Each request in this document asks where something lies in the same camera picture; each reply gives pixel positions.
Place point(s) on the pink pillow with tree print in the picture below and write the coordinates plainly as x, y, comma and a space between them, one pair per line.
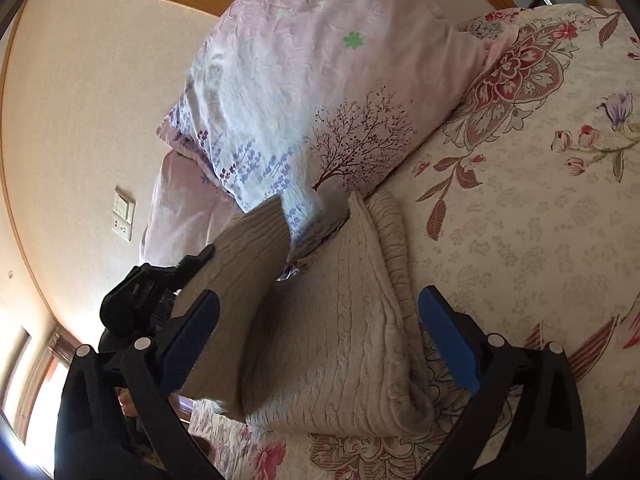
310, 85

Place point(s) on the floral bed sheet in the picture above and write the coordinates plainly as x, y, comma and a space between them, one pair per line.
525, 210

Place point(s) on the white wall switch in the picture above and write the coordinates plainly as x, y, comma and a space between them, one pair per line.
123, 212

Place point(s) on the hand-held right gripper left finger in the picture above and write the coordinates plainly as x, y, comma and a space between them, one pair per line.
192, 340

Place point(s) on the pink floral pillow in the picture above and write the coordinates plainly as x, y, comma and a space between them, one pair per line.
185, 210

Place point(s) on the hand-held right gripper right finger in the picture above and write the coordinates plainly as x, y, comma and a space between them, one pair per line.
450, 345

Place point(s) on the window with curtain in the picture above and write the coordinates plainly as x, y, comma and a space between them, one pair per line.
35, 385

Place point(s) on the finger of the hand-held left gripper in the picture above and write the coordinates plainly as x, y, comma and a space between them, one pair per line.
192, 265

